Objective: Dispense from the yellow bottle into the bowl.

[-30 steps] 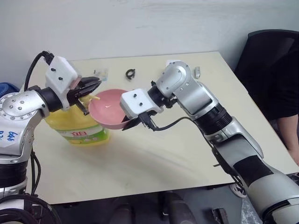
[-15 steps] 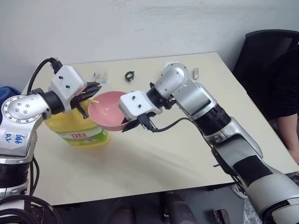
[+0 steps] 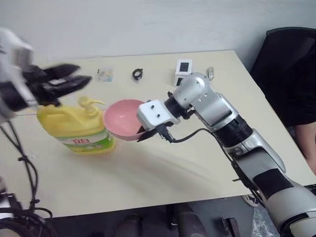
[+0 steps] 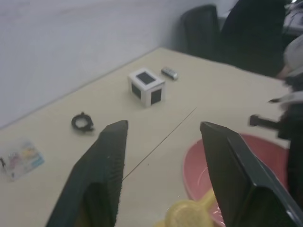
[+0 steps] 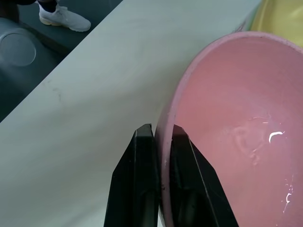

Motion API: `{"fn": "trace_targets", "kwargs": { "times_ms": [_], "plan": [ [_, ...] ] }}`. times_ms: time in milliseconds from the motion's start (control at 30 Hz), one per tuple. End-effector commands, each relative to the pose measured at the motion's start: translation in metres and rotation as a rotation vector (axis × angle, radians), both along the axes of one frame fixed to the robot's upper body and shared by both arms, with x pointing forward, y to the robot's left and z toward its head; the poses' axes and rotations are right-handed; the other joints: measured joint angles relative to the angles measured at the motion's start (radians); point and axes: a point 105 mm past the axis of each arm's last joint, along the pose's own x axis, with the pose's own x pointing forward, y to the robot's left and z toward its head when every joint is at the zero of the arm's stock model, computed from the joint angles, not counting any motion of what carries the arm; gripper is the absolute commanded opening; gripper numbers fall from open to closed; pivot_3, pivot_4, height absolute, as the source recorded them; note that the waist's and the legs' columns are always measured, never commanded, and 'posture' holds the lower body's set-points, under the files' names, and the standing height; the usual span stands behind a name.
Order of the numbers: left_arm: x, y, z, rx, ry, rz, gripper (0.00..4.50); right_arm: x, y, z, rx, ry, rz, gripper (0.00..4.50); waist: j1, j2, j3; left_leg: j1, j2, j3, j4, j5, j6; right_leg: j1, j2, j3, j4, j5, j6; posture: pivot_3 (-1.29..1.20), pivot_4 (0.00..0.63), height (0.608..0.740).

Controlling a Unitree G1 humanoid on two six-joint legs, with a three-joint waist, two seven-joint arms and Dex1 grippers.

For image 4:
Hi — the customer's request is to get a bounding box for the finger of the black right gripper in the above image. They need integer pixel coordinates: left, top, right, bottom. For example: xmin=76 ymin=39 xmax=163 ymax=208
xmin=268 ymin=96 xmax=288 ymax=104
xmin=248 ymin=114 xmax=281 ymax=130

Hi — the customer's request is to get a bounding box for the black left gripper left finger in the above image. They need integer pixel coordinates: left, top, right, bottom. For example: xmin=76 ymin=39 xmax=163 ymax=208
xmin=46 ymin=120 xmax=129 ymax=227

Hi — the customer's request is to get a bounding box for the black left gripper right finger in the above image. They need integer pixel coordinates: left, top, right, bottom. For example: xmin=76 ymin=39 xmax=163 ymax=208
xmin=200 ymin=122 xmax=303 ymax=227

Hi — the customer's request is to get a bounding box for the yellow plastic cup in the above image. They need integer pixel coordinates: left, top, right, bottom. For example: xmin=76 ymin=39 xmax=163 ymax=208
xmin=153 ymin=190 xmax=217 ymax=227

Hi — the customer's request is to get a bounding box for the pink plastic bowl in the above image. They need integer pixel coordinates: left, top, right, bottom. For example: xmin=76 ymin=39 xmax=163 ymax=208
xmin=182 ymin=133 xmax=291 ymax=227

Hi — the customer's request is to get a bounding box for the colourful printed card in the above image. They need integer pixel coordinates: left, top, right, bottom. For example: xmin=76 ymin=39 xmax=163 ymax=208
xmin=0 ymin=140 xmax=45 ymax=183

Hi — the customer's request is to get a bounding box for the white cube with black squares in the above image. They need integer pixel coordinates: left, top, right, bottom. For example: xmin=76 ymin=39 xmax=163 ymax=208
xmin=128 ymin=68 xmax=166 ymax=107

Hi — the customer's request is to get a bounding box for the black office chair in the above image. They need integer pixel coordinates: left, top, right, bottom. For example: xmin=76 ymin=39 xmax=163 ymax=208
xmin=180 ymin=4 xmax=222 ymax=59

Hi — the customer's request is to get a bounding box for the small silver cylinder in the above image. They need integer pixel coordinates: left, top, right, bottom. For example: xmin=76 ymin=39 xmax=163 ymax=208
xmin=161 ymin=67 xmax=178 ymax=80

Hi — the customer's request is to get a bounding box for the black coiled cable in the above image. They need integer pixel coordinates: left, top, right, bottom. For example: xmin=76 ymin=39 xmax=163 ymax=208
xmin=71 ymin=112 xmax=96 ymax=133

